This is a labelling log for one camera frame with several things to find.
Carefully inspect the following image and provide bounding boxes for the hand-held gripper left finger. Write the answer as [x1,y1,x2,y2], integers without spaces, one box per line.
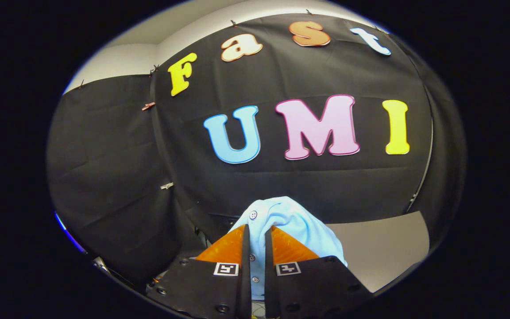
[146,224,252,319]

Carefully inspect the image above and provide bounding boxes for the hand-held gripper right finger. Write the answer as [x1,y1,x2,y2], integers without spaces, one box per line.
[264,225,374,319]

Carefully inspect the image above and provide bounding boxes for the light blue button shirt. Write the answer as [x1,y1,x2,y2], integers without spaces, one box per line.
[228,196,348,300]

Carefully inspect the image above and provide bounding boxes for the black backdrop cloth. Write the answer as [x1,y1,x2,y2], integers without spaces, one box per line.
[46,13,467,288]

